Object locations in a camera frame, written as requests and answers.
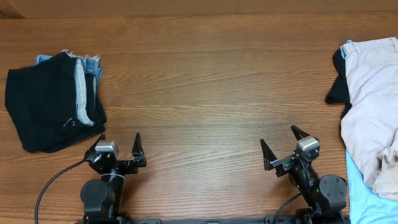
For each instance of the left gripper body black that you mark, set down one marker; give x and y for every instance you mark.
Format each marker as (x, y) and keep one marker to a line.
(126, 167)

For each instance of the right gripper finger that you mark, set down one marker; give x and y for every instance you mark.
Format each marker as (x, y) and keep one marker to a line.
(298, 133)
(269, 157)

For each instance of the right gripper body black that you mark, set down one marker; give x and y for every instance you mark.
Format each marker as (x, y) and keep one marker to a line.
(289, 160)

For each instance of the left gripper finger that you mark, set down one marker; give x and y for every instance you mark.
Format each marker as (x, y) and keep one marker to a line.
(101, 137)
(138, 152)

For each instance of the beige khaki shorts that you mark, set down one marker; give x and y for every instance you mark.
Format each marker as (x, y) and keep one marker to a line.
(369, 129)

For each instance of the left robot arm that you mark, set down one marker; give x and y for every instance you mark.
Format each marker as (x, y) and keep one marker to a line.
(102, 197)

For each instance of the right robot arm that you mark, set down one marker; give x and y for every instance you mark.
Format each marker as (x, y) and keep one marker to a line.
(325, 196)

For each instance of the black garment right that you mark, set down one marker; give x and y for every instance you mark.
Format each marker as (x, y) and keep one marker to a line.
(339, 93)

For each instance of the black folded garment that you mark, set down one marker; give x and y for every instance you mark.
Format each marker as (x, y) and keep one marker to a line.
(53, 104)

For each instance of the blue denim shorts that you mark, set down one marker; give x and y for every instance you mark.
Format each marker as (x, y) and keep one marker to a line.
(90, 64)

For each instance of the light blue t-shirt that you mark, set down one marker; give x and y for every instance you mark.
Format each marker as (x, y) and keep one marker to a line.
(365, 205)

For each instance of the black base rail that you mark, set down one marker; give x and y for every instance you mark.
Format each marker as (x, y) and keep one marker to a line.
(211, 221)

